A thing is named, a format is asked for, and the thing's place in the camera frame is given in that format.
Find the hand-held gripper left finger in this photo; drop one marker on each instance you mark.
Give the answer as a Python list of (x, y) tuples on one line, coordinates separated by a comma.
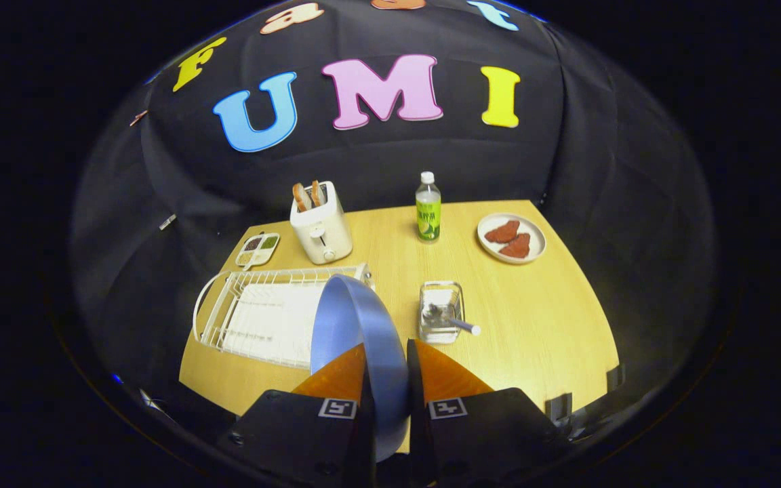
[(367, 437)]

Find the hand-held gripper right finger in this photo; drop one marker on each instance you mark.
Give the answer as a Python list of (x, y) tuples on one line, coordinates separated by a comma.
[(417, 440)]

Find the blue plate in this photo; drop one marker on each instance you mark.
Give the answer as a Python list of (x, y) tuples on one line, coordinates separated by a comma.
[(377, 339)]

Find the metal spoon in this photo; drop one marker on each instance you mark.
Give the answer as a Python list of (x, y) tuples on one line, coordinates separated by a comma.
[(462, 325)]

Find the white dish with meat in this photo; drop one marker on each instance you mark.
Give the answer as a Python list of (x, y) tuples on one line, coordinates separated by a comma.
[(534, 237)]

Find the white toaster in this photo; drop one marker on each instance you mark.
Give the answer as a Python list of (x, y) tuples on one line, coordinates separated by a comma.
[(323, 234)]

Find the white divided seasoning tray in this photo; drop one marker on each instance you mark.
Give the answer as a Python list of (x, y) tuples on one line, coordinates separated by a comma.
[(257, 249)]

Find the red meat slice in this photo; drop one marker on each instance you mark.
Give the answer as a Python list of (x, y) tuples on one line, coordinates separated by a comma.
[(516, 246), (502, 232)]

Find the green label drink bottle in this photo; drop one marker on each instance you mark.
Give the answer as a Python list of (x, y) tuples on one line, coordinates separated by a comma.
[(428, 210)]

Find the toast bread slice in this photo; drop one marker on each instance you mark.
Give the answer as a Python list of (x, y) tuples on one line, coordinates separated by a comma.
[(302, 197), (318, 193)]

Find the white clip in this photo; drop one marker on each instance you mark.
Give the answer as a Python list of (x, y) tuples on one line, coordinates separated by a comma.
[(167, 221)]

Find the pink clip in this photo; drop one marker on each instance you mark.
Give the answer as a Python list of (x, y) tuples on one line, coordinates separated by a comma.
[(138, 118)]

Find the black table edge bracket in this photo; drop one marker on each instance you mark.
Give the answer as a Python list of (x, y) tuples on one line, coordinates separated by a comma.
[(615, 378), (557, 409)]

